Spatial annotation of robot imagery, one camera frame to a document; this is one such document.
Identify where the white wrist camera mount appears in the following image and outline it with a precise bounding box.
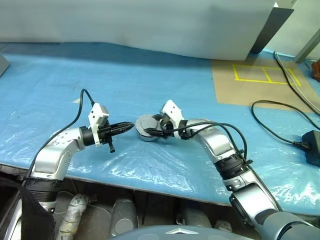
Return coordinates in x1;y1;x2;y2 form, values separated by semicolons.
88;102;110;147
160;99;186;137

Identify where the dark grey upright panel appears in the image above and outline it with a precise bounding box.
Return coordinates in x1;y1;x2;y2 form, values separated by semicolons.
249;7;295;55

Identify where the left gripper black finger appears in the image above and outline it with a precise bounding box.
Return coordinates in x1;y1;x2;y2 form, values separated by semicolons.
109;121;135;131
110;126;133;137

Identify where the grey metal box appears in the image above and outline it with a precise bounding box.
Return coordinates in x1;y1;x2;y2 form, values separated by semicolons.
0;54;11;77

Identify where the brown cardboard sheet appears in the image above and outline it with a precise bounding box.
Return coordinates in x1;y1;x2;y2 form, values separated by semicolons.
211;57;320;115

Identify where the black power adapter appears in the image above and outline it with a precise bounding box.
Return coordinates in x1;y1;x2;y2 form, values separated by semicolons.
301;129;320;167

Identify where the black adapter power cable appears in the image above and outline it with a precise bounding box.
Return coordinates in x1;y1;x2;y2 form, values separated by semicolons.
251;99;320;151

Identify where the grey metal post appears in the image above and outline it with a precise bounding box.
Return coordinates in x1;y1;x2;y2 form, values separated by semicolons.
294;32;320;63

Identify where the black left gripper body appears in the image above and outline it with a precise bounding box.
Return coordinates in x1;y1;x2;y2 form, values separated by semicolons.
98;121;116;154

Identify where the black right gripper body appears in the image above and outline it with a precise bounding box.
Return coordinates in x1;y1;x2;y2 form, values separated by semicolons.
159;114;175;138

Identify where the grey robot torso cover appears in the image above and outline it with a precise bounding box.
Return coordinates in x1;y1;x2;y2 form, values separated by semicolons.
109;224;256;240

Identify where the dark grey rounded shape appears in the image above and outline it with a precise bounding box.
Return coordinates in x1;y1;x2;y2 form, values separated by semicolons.
179;208;213;229
111;197;139;237

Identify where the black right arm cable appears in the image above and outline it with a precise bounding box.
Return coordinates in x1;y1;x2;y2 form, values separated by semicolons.
159;121;283;213

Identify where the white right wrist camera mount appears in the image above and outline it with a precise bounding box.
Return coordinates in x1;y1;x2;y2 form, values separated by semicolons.
160;99;186;137

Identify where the long black cable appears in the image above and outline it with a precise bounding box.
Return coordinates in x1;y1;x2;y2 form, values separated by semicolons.
274;51;320;115

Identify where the thin white cable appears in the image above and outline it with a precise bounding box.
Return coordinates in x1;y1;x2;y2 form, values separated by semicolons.
274;55;320;111

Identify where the white backdrop panel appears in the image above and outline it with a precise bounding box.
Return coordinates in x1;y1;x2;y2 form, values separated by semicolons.
0;0;278;62

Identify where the white wrapped cylinder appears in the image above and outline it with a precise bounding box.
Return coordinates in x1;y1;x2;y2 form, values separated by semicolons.
59;193;90;240

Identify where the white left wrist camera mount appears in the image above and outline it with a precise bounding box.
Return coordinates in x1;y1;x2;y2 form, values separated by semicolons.
88;102;110;147

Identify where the red-brown block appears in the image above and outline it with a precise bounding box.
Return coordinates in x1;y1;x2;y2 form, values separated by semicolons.
311;61;320;82

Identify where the silver motor lid circuit board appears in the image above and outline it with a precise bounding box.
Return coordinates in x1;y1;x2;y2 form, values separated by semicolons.
135;113;162;135

